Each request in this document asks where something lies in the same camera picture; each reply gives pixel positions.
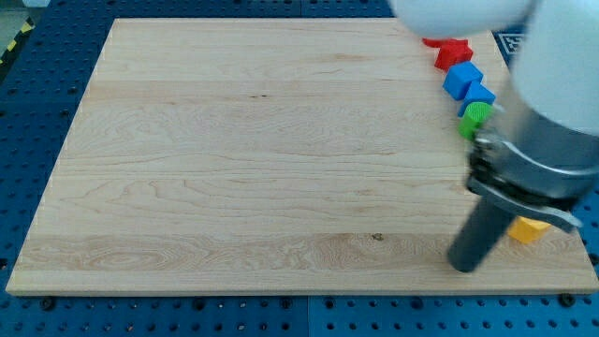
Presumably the wooden board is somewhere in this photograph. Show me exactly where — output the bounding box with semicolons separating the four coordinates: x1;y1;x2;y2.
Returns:
7;19;598;296

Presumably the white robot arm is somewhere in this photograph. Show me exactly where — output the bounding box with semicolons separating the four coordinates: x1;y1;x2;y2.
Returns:
389;0;598;272

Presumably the dark grey cylindrical probe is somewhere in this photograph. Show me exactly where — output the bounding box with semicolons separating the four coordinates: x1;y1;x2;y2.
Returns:
447;198;515;272

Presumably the yellow block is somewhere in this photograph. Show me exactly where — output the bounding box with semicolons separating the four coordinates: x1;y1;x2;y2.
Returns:
507;216;551;244

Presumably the blue triangular block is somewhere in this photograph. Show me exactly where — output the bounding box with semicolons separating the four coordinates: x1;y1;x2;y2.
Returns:
457;81;496;118

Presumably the red block at rear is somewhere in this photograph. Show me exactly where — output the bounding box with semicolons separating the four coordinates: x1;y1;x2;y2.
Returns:
421;37;452;49

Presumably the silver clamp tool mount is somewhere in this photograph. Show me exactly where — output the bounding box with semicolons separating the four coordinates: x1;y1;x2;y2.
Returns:
465;77;599;234

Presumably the fiducial marker tag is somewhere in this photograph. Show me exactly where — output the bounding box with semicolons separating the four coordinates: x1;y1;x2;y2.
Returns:
493;31;525;66

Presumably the blue cube block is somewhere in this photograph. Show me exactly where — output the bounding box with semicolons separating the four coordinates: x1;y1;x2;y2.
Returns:
443;61;484;100

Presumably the green star block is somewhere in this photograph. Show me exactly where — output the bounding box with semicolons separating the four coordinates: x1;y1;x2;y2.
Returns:
458;102;492;140

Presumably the red star block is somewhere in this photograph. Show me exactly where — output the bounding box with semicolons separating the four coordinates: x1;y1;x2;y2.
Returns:
434;40;474;72

